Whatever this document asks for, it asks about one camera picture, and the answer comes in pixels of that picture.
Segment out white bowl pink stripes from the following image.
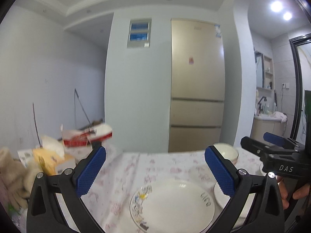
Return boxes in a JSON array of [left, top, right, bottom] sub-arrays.
[[213, 143, 239, 165]]

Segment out large cartoon cat plate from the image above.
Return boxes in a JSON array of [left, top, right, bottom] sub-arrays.
[[213, 183, 255, 229]]

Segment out small cartoon life plate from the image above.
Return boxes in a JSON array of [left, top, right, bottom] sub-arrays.
[[129, 179, 215, 232]]

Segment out right hand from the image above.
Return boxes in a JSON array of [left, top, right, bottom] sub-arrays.
[[277, 175, 311, 210]]

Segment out bathroom vanity cabinet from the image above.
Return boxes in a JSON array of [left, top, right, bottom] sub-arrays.
[[250, 111, 288, 145]]

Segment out black faucet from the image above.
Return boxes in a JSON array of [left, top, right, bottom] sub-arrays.
[[257, 96, 267, 115]]

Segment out beige plush toy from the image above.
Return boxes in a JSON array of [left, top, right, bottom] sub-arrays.
[[0, 147, 43, 210]]

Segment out yellow tissue box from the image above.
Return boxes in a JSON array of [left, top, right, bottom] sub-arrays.
[[33, 135, 76, 176]]

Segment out red white cardboard box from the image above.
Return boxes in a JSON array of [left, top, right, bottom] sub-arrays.
[[61, 123, 113, 148]]

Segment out white pink print tablecloth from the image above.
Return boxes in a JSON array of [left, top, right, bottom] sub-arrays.
[[14, 147, 266, 233]]

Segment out beige refrigerator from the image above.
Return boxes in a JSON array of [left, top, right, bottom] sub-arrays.
[[169, 18, 225, 153]]

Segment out black door frame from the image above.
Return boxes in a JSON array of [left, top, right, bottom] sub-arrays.
[[289, 34, 310, 140]]

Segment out wall electrical panel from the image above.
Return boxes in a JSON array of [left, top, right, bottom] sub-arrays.
[[127, 18, 152, 48]]

